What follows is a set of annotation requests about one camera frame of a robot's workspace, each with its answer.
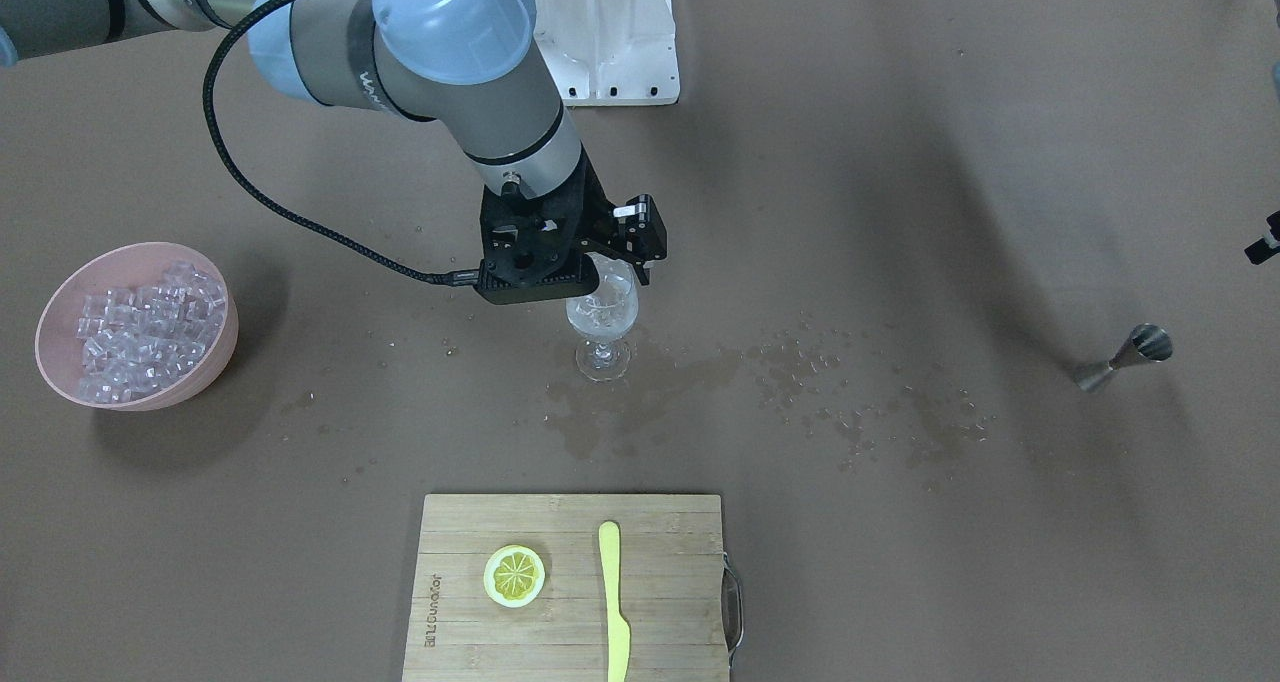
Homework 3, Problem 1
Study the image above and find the steel jigger measuring cup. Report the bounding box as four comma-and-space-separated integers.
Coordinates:
1070, 322, 1174, 392

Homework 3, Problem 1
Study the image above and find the clear wine glass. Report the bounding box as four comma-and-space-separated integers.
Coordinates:
564, 253, 640, 383

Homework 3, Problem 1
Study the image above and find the bamboo cutting board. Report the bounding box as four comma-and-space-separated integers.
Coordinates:
399, 493, 742, 681

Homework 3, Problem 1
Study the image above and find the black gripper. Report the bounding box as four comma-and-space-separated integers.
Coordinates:
474, 152, 668, 305

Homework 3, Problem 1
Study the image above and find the yellow plastic knife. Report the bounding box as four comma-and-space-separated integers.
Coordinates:
598, 521, 632, 681

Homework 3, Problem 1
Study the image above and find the yellow lemon slice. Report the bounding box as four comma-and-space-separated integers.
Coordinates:
483, 545, 547, 609

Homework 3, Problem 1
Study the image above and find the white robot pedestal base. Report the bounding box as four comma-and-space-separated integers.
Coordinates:
534, 0, 681, 107

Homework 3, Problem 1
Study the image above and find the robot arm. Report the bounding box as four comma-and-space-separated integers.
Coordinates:
1, 0, 667, 305

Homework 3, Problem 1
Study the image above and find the clear ice cubes pile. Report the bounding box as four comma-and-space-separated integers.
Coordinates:
76, 261, 230, 406

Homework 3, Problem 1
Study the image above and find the brown table mat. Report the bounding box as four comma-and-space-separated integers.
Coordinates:
1, 0, 1277, 681

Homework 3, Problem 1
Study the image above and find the pink bowl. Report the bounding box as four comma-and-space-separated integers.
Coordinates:
35, 243, 239, 412

